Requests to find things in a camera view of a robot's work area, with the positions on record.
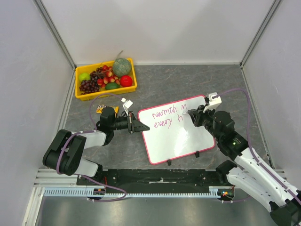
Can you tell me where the green apple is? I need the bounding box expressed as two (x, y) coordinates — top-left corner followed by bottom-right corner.
(79, 73), (91, 82)

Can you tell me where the green lime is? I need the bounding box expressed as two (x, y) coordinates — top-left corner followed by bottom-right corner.
(105, 82), (119, 90)

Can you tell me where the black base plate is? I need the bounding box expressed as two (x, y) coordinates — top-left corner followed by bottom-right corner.
(92, 169), (232, 187)

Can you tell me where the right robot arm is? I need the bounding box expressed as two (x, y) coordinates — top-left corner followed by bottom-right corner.
(188, 105), (301, 226)

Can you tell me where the yellow snack packet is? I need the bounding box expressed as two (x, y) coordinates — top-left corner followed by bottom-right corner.
(96, 104), (119, 114)

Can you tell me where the light blue cable duct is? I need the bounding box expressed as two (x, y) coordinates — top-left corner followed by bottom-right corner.
(43, 186), (221, 198)

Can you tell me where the green netted melon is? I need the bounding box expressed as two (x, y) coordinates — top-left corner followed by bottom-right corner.
(112, 58), (132, 77)

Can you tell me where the dark purple grape bunch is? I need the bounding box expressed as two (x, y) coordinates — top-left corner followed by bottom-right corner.
(79, 80), (99, 94)

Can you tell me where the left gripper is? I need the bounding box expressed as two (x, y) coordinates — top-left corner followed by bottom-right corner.
(110, 111), (149, 134)

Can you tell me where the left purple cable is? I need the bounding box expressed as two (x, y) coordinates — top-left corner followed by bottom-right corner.
(56, 94), (128, 203)

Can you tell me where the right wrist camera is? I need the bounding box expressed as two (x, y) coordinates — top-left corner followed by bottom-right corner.
(203, 92), (222, 113)

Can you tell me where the yellow plastic bin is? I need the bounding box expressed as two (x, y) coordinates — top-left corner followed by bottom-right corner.
(75, 58), (137, 101)

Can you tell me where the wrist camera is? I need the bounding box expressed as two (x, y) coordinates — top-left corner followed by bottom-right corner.
(203, 92), (222, 113)
(121, 98), (133, 115)

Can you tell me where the red apple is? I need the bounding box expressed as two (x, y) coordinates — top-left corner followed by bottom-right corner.
(120, 75), (133, 87)

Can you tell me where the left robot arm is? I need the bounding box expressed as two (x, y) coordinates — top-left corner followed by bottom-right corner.
(42, 106), (150, 185)

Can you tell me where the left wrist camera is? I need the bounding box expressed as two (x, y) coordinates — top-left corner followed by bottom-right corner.
(121, 98), (133, 115)

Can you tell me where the pink framed whiteboard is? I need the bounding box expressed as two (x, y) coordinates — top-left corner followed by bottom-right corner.
(138, 95), (215, 165)

